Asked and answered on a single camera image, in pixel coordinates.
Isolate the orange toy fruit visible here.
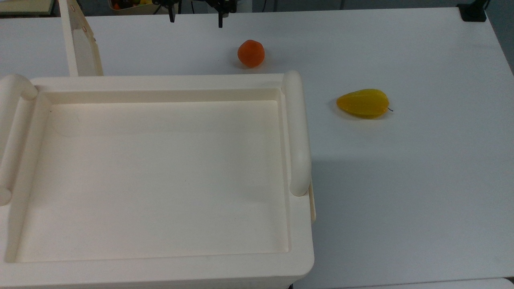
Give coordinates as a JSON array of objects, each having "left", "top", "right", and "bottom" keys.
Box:
[{"left": 237, "top": 39, "right": 265, "bottom": 68}]

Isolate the cream cabinet door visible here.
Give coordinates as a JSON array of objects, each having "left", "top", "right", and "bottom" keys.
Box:
[{"left": 59, "top": 0, "right": 104, "bottom": 77}]

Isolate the wooden board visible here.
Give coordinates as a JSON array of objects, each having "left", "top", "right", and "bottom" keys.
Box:
[{"left": 0, "top": 0, "right": 56, "bottom": 16}]

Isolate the yellow starfruit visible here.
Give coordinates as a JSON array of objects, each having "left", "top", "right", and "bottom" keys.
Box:
[{"left": 336, "top": 89, "right": 394, "bottom": 120}]

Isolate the cream plastic cabinet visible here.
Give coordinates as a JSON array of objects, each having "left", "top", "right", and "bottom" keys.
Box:
[{"left": 0, "top": 71, "right": 317, "bottom": 289}]

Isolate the bin with toy fruits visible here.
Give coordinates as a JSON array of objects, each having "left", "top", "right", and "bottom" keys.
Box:
[{"left": 108, "top": 0, "right": 162, "bottom": 16}]

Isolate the long cream cabinet handle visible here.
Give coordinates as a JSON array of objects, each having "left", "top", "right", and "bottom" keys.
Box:
[{"left": 0, "top": 74, "right": 39, "bottom": 206}]

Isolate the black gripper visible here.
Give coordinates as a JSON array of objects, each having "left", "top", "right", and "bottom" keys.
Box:
[{"left": 152, "top": 0, "right": 238, "bottom": 28}]

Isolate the black table clamp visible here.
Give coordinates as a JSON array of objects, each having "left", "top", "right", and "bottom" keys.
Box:
[{"left": 457, "top": 0, "right": 490, "bottom": 22}]

